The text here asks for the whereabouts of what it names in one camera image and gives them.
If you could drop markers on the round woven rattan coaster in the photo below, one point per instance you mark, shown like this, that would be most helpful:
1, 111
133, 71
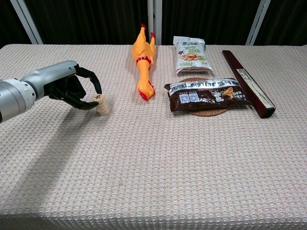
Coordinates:
206, 112

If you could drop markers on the brown snack bag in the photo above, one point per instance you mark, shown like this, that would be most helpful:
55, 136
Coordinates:
204, 98

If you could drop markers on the dark red folded fan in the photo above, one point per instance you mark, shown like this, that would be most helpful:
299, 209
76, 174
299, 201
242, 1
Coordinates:
249, 83

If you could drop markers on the yellow rubber chicken toy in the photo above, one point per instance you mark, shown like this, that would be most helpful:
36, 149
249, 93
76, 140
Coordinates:
144, 72

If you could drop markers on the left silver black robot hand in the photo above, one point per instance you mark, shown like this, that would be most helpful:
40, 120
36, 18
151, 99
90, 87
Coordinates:
52, 76

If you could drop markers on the grey aluminium frame post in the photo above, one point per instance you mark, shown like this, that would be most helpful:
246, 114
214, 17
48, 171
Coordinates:
257, 21
26, 21
154, 16

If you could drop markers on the dark curtain panel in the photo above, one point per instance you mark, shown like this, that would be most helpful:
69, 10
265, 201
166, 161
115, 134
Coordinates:
91, 21
206, 19
285, 21
9, 21

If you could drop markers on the beige waffle tablecloth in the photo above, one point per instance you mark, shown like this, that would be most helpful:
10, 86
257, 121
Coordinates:
168, 155

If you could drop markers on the white snack bag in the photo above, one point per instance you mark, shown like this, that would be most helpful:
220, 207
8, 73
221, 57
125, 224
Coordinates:
192, 62

